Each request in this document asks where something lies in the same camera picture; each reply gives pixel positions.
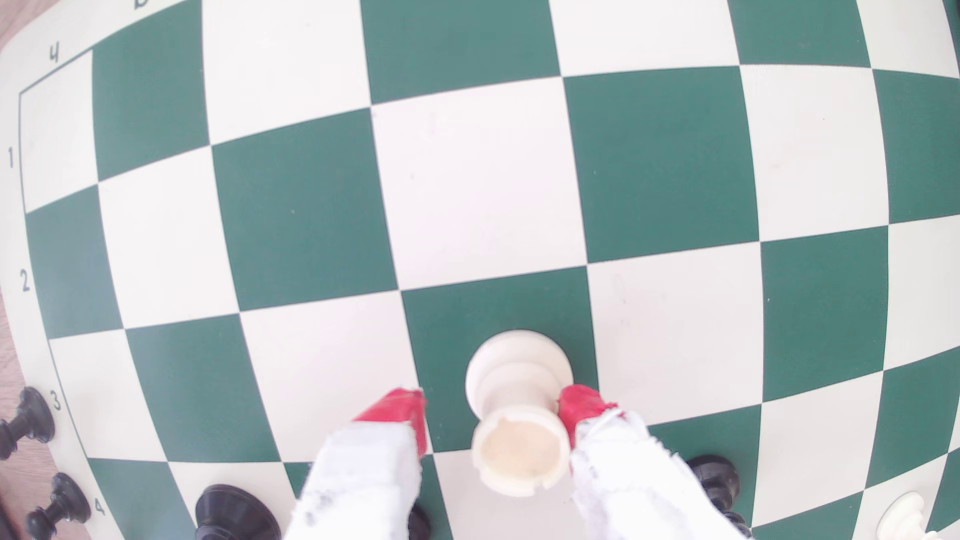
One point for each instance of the white pawn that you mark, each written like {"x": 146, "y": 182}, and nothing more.
{"x": 904, "y": 519}

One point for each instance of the white rook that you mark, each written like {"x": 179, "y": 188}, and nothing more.
{"x": 517, "y": 450}

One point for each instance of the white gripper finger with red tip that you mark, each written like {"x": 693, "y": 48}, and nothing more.
{"x": 637, "y": 480}
{"x": 367, "y": 480}

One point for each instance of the green and cream chess mat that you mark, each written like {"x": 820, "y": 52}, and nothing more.
{"x": 480, "y": 187}

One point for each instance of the black pawn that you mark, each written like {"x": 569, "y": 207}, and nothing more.
{"x": 712, "y": 480}
{"x": 64, "y": 504}
{"x": 418, "y": 523}
{"x": 31, "y": 416}

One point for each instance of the black bishop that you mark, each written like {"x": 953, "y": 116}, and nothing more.
{"x": 232, "y": 517}

